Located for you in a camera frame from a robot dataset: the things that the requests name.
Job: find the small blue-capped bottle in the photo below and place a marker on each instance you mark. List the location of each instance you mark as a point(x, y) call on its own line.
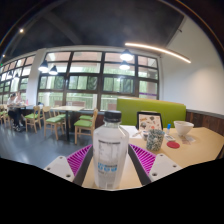
point(168, 129)

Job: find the person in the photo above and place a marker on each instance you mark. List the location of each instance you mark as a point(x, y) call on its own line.
point(19, 98)
point(14, 113)

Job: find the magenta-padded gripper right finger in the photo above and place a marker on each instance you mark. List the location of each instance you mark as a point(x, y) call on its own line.
point(165, 166)

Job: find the white bowl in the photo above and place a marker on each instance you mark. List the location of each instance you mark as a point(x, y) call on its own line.
point(183, 128)

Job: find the speckled ceramic mug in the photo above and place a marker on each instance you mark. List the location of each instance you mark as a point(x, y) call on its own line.
point(155, 140)

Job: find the open white book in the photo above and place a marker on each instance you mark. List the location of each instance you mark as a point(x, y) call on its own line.
point(131, 130)

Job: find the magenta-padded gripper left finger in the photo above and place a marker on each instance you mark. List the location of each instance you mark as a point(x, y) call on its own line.
point(59, 166)

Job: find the group of pendant lamps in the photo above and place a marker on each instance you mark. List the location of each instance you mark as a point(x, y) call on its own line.
point(126, 56)

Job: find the black sticker-covered laptop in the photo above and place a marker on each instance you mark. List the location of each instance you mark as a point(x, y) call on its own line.
point(150, 120)

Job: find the group of green-seated wooden chairs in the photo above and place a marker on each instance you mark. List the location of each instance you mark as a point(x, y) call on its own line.
point(83, 123)

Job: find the clear black-capped water bottle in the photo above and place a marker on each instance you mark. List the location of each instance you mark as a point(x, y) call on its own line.
point(110, 153)

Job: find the long linear ceiling light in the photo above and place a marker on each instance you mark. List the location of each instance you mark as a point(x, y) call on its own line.
point(160, 50)

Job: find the flat round red coaster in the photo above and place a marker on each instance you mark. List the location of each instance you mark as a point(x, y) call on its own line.
point(173, 144)

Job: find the light wooden dining table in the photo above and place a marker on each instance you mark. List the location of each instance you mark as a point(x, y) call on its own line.
point(68, 108)

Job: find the green upholstered bench backrest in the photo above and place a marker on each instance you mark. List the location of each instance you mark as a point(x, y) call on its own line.
point(166, 108)

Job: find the dark-framed window wall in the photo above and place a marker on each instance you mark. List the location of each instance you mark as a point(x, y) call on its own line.
point(83, 83)

